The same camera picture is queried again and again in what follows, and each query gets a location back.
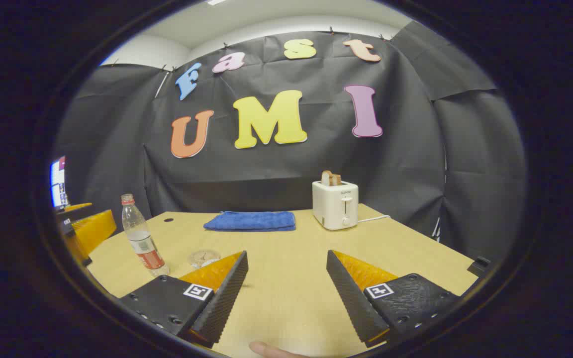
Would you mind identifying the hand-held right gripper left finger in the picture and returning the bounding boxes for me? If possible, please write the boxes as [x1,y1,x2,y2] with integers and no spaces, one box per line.
[119,250,249,349]

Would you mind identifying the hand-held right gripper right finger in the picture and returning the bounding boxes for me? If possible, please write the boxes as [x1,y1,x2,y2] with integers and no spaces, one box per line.
[326,250,461,348]

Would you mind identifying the round coaster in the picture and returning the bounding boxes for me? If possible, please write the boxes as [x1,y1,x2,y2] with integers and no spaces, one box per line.
[188,249,221,269]

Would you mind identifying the clear plastic water bottle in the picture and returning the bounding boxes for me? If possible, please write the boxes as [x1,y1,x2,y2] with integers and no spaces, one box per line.
[121,193,171,277]

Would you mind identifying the computer monitor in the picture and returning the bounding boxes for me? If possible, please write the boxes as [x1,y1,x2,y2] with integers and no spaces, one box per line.
[50,156,69,208]

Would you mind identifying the blue towel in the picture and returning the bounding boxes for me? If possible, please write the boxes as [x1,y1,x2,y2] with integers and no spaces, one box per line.
[203,211,296,232]

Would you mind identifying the white toaster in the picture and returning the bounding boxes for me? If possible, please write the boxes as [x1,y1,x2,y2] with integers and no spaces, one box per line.
[312,180,359,231]

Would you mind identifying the black table clamp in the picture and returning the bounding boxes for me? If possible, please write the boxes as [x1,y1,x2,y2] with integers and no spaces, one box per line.
[467,256,492,277]

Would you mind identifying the black backdrop cloth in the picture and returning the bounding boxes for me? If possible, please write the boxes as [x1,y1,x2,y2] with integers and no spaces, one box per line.
[53,20,528,264]

